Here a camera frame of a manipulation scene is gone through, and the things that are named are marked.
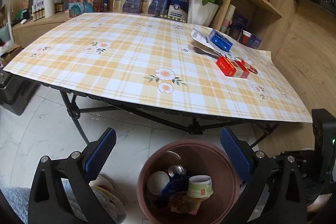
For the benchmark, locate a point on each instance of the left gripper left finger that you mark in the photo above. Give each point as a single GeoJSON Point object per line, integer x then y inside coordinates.
{"type": "Point", "coordinates": [48, 201]}

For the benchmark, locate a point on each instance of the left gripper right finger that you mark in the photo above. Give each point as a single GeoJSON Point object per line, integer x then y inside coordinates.
{"type": "Point", "coordinates": [273, 188]}

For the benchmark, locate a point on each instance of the blue ice cream box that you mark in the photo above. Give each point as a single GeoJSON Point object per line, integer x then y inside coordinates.
{"type": "Point", "coordinates": [220, 41]}

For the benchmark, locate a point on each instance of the white printed paper sheet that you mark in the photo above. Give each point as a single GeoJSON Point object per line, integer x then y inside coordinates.
{"type": "Point", "coordinates": [202, 42]}

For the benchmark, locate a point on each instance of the brown round trash bin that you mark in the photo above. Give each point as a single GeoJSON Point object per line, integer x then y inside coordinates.
{"type": "Point", "coordinates": [187, 181]}

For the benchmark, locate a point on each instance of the person's right hand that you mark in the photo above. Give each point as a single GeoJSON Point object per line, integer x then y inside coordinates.
{"type": "Point", "coordinates": [319, 203]}

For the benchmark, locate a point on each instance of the green instant noodle cup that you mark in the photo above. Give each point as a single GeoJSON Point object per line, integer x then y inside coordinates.
{"type": "Point", "coordinates": [200, 186]}

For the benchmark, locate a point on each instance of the orange snack wrapper in bin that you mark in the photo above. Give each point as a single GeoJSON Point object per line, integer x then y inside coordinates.
{"type": "Point", "coordinates": [182, 203]}

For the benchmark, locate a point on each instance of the white round cup in bin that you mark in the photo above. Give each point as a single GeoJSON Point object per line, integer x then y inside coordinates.
{"type": "Point", "coordinates": [157, 181]}

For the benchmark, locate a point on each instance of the silver drink can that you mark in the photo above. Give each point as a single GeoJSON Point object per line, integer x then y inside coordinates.
{"type": "Point", "coordinates": [176, 169]}

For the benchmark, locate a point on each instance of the red cigarette box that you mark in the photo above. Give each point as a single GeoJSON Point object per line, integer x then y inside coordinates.
{"type": "Point", "coordinates": [232, 68]}

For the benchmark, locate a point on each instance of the small blue purple box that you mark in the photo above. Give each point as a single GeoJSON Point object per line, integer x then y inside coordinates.
{"type": "Point", "coordinates": [254, 42]}

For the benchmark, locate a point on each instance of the red paper cup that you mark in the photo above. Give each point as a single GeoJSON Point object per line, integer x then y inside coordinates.
{"type": "Point", "coordinates": [245, 38]}

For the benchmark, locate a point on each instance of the black plastic spoon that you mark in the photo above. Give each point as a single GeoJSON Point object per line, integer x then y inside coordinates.
{"type": "Point", "coordinates": [202, 52]}

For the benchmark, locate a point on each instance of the stacked pastel paper cups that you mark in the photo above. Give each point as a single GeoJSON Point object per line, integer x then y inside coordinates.
{"type": "Point", "coordinates": [228, 18]}

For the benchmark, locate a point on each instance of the yellow plaid tablecloth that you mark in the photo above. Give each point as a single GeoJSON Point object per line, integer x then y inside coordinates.
{"type": "Point", "coordinates": [150, 61]}

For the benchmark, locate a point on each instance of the white flower pot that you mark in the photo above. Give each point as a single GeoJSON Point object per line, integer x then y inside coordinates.
{"type": "Point", "coordinates": [200, 14]}

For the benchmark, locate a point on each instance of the white slim vase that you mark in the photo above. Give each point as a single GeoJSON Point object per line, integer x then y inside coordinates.
{"type": "Point", "coordinates": [49, 8]}

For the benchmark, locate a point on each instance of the white blue milk carton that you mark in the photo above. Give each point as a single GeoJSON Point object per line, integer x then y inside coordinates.
{"type": "Point", "coordinates": [178, 9]}

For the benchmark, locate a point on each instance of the left blue gold gift box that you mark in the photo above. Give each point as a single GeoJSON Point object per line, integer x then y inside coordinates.
{"type": "Point", "coordinates": [128, 6]}

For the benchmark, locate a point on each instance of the blue gold gift box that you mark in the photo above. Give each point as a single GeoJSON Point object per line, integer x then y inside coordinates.
{"type": "Point", "coordinates": [154, 7]}
{"type": "Point", "coordinates": [128, 6]}

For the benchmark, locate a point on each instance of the right blue gold gift box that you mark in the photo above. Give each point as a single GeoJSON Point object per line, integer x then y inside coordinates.
{"type": "Point", "coordinates": [154, 7]}

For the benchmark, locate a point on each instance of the black folding table frame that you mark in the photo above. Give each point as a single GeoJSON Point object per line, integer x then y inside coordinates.
{"type": "Point", "coordinates": [198, 124]}

